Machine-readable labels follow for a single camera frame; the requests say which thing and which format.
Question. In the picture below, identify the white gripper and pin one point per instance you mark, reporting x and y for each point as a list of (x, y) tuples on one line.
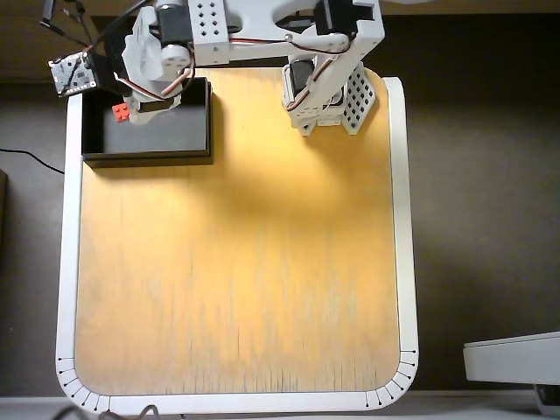
[(154, 108)]

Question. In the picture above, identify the red lego block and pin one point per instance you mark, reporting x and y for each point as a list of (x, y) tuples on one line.
[(120, 113)]

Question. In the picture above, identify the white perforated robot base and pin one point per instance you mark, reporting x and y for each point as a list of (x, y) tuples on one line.
[(359, 105)]

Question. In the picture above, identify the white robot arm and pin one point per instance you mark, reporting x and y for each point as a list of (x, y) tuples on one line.
[(254, 52)]

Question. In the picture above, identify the black rectangular bin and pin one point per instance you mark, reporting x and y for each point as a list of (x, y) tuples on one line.
[(166, 135)]

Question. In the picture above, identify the brown wooden desk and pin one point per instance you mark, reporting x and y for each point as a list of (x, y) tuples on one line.
[(26, 48)]

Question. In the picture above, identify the white table rim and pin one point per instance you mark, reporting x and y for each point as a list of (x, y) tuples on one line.
[(65, 262)]

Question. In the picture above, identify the dark brown box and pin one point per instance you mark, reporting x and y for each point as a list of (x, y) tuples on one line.
[(2, 210)]

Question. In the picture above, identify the white box-shaped device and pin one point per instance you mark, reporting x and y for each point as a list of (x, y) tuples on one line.
[(512, 359)]

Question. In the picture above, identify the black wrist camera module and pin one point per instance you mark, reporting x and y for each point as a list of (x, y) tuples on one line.
[(72, 74)]

